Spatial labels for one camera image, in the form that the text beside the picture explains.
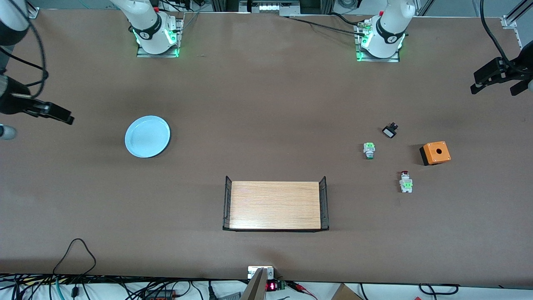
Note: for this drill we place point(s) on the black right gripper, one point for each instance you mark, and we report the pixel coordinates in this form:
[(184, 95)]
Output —
[(11, 103)]

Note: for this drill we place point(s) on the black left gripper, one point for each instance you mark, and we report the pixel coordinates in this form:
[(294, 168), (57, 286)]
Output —
[(517, 71)]

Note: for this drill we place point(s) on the light blue round plate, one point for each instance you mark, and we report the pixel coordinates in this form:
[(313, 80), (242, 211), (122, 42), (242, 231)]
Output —
[(148, 136)]

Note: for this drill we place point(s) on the red push button switch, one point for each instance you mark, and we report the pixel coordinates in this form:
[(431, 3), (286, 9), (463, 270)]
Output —
[(406, 183)]

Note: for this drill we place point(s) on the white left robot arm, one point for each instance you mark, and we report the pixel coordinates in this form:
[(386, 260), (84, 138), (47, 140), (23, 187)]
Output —
[(389, 25)]

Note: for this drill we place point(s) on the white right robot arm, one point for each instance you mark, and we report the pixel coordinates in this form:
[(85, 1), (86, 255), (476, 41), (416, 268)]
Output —
[(150, 29)]

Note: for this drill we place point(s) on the black power strip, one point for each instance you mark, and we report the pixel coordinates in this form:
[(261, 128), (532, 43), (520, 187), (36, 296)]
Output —
[(160, 295)]

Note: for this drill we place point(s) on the brown cardboard piece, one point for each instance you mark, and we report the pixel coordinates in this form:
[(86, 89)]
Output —
[(343, 293)]

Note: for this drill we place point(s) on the red digit display module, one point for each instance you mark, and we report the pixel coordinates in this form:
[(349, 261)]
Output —
[(271, 286)]

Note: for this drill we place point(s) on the aluminium frame profile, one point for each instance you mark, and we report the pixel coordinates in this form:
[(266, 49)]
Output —
[(510, 21), (33, 12)]

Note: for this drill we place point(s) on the orange button enclosure box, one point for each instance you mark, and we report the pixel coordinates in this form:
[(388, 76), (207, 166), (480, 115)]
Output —
[(436, 153)]

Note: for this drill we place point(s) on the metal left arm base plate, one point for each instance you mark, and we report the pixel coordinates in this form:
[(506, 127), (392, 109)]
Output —
[(395, 59)]

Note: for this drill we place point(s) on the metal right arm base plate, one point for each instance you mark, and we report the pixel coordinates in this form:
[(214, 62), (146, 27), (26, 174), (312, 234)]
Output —
[(145, 54)]

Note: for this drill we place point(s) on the small black white-faced switch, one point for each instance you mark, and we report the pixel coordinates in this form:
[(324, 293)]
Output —
[(389, 132)]

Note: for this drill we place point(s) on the green push button switch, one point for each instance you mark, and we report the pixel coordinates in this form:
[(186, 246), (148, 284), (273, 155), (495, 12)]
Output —
[(369, 148)]

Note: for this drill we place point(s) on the metal frame with white light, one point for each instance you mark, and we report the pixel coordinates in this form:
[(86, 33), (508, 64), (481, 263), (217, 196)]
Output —
[(268, 7)]

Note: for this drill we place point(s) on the grey camera mount bar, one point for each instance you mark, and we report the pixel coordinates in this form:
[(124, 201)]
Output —
[(256, 287)]

